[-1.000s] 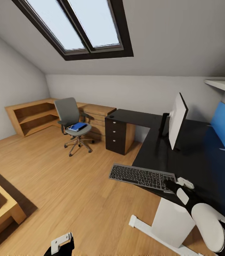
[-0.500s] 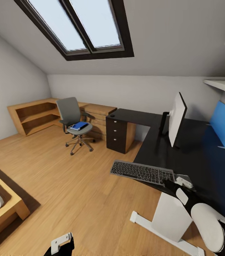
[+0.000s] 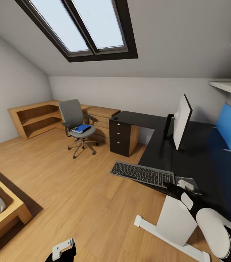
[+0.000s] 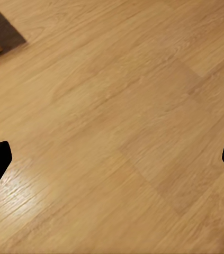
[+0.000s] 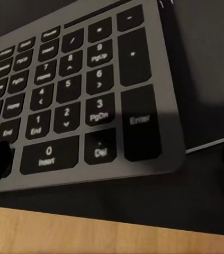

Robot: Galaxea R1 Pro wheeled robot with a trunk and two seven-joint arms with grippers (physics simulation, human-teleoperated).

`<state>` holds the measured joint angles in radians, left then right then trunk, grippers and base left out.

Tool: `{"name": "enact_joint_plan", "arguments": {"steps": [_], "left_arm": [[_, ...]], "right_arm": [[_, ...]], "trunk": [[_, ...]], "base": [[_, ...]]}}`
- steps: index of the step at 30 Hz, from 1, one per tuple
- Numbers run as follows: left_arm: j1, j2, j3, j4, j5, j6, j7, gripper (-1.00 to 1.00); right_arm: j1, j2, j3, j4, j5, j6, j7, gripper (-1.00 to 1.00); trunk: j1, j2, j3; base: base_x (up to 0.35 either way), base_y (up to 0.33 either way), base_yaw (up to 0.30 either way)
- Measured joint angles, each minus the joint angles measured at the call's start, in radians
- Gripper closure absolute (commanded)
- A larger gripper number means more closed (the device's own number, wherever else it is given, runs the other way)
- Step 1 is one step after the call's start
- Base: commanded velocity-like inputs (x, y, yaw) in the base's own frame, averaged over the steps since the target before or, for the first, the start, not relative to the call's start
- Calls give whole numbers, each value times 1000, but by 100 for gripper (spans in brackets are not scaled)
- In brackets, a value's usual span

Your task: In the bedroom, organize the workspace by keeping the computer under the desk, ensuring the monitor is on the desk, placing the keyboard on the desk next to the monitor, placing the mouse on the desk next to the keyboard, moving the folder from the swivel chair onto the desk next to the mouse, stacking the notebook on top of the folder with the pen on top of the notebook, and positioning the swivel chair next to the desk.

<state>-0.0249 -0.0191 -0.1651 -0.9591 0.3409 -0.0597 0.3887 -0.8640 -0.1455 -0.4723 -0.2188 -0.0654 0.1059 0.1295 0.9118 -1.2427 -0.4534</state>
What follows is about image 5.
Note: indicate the desk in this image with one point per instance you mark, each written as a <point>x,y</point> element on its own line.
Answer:
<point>189,199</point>

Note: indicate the notebook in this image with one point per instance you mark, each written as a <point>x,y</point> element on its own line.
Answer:
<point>194,34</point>

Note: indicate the keyboard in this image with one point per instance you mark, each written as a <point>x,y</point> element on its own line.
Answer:
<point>86,94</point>

